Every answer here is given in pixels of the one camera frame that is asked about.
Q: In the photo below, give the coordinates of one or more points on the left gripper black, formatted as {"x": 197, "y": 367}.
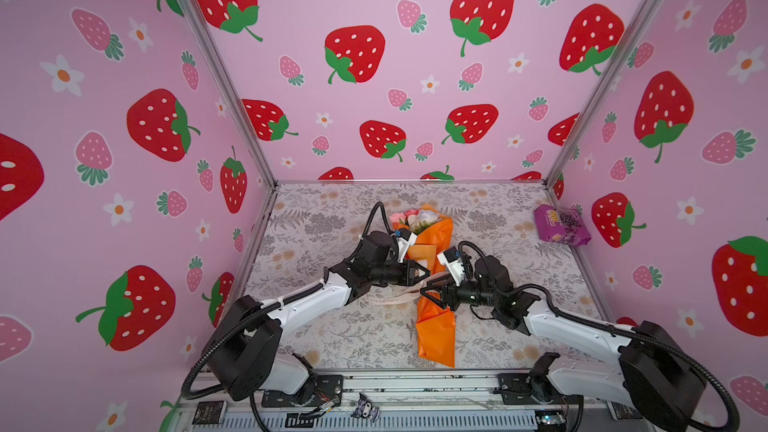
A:
{"x": 407, "y": 272}

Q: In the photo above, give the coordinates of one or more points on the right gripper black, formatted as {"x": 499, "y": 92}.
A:
{"x": 446, "y": 292}

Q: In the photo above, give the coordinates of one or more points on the clear ribbon strip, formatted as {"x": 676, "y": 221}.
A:
{"x": 408, "y": 294}

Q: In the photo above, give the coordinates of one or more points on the pale pink fake rose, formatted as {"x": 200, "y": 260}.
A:
{"x": 398, "y": 218}

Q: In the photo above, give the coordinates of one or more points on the orange wrapping paper sheet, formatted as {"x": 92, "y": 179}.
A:
{"x": 436, "y": 327}

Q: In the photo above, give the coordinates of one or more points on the white blue fake rose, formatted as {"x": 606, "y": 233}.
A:
{"x": 426, "y": 217}

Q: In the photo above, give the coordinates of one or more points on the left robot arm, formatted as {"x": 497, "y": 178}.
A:
{"x": 242, "y": 356}

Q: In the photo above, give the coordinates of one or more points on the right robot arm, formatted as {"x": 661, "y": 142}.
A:
{"x": 641, "y": 367}

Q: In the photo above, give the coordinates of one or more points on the purple snack bag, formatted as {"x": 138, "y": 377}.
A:
{"x": 562, "y": 226}

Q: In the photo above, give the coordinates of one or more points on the small black box left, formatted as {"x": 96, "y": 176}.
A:
{"x": 209, "y": 413}

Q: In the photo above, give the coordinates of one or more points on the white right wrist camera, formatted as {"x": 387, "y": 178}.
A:
{"x": 457, "y": 264}

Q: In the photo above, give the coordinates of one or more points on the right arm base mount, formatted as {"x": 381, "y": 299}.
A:
{"x": 534, "y": 387}

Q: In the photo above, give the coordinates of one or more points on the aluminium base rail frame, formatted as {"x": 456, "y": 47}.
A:
{"x": 415, "y": 400}

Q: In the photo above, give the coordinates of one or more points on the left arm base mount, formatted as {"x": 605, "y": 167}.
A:
{"x": 293, "y": 382}

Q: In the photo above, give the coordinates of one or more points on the aluminium corner post left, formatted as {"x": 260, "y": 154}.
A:
{"x": 199, "y": 28}

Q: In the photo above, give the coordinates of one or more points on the aluminium corner post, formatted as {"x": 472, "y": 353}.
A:
{"x": 199, "y": 28}
{"x": 641, "y": 20}

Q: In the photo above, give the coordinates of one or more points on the aluminium corner post right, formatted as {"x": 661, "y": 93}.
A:
{"x": 641, "y": 20}

